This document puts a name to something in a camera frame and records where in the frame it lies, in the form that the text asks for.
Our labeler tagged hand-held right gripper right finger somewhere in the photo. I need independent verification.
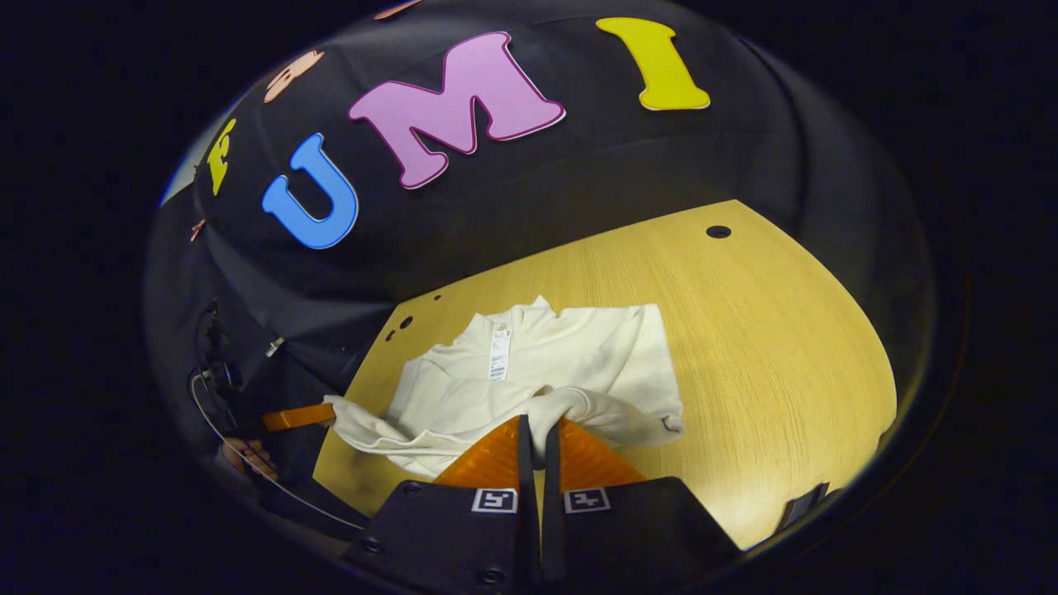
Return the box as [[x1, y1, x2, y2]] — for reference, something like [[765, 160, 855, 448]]
[[541, 417, 741, 592]]

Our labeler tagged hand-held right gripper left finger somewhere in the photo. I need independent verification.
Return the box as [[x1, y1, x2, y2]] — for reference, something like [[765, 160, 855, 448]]
[[343, 415, 540, 595]]

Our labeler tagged white garment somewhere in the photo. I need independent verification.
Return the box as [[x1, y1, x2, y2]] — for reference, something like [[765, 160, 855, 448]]
[[324, 296, 685, 480]]

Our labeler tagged black backdrop cloth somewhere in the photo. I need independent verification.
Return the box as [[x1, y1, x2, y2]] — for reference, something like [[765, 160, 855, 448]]
[[142, 0, 935, 497]]

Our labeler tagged thin grey gripper cable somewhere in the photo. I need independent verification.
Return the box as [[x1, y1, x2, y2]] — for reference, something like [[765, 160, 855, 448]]
[[188, 370, 369, 531]]

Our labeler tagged black table edge bracket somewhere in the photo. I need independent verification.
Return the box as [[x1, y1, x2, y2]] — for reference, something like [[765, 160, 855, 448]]
[[775, 482, 830, 531]]

